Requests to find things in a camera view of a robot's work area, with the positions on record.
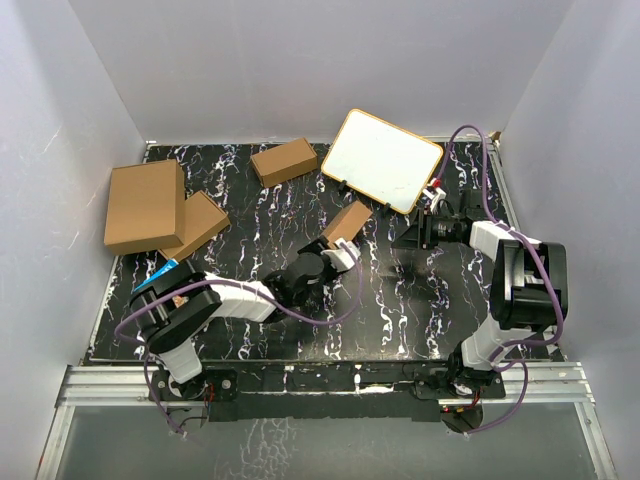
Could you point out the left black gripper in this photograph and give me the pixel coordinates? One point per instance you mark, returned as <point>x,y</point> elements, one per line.
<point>318,248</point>

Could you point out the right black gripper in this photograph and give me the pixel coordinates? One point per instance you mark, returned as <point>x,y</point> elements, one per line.
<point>419,235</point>

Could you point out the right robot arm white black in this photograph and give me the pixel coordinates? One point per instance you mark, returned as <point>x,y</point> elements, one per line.
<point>529,287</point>

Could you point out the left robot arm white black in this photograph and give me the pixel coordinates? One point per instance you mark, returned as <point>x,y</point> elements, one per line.
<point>174,306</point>

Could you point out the small cardboard box at back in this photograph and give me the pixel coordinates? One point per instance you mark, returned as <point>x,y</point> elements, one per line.
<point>284,162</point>

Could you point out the flat cardboard box under large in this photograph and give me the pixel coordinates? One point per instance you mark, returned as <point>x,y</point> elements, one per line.
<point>204,219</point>

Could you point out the large closed cardboard box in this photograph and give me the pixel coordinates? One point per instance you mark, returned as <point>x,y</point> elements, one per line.
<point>146,208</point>

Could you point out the white board orange rim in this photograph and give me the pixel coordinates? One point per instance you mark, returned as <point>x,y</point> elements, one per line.
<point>382,161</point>

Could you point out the colourful children's book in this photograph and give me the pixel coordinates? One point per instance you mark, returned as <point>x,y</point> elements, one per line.
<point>169,265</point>

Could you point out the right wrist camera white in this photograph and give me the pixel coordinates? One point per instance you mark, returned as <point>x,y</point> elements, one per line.
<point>434,195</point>

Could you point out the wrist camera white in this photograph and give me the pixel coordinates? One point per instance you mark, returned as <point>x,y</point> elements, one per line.
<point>343,256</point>
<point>434,195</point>

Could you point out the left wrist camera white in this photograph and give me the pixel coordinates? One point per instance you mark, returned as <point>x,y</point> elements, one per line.
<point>343,256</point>

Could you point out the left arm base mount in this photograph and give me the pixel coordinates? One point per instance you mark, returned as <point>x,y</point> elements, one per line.
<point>190,387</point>

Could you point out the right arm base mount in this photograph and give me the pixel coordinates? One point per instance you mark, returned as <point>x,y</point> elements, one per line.
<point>450,385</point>

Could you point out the aluminium frame rail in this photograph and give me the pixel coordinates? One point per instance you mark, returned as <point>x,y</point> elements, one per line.
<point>332,390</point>

